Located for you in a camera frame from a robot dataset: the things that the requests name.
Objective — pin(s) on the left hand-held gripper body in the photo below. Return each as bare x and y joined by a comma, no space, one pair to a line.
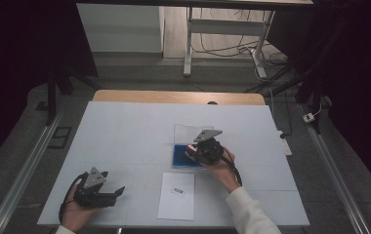
90,191

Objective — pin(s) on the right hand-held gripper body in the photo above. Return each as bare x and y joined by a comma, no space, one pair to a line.
209,149

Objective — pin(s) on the red stamp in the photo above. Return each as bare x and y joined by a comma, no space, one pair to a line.
191,148

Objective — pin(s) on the blue ink pad clear case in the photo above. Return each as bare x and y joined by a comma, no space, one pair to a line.
180,157

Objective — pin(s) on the white paper sheet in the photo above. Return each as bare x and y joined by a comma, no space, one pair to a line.
175,204

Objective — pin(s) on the person's right hand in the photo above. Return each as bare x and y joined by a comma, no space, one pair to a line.
221,172

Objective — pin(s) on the person's left hand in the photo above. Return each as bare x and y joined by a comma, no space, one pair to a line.
76,216

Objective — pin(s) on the small dark knob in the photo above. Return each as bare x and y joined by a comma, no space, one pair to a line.
212,103

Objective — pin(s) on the black stand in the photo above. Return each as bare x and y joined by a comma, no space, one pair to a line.
310,94
51,97

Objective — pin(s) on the white power adapter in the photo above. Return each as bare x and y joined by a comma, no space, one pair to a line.
309,117

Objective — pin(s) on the dark curtain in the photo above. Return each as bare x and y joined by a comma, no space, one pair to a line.
359,81
11,65

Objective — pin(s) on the white cabinet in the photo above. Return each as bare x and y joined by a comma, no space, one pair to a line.
121,29

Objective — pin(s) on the black rectangular floor frame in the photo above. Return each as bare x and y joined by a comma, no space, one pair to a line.
60,138

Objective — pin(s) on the metal floor rail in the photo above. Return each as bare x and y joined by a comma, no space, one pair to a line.
333,175
20,178

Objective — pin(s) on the white metal frame stand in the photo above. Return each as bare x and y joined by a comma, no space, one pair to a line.
239,48

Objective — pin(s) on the white metal desk frame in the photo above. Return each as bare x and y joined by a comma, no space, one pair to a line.
226,26

